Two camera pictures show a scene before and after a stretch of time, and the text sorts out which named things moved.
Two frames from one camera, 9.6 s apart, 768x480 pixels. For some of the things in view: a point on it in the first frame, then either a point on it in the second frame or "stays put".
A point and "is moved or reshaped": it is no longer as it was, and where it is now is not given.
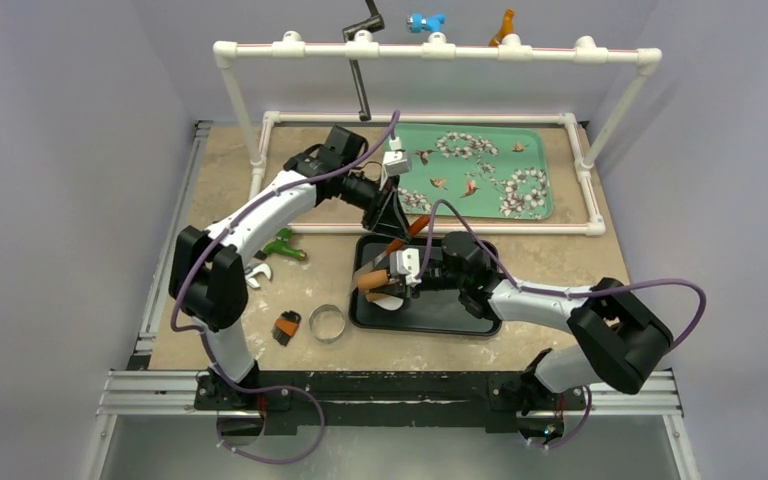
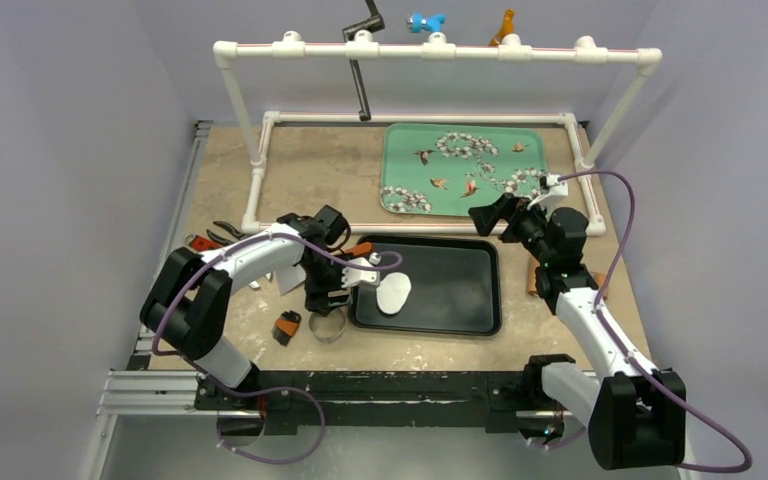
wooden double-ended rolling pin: x=368 y=278 is moved or reshaped
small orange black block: x=285 y=326 stays put
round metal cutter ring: x=327 y=322 stays put
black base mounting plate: x=502 y=401 stays put
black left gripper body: x=372 y=216 to x=321 y=277
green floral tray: x=491 y=171 stays put
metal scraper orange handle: x=414 y=229 to x=363 y=249
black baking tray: x=438 y=313 stays put
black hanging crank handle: x=373 y=24 stays put
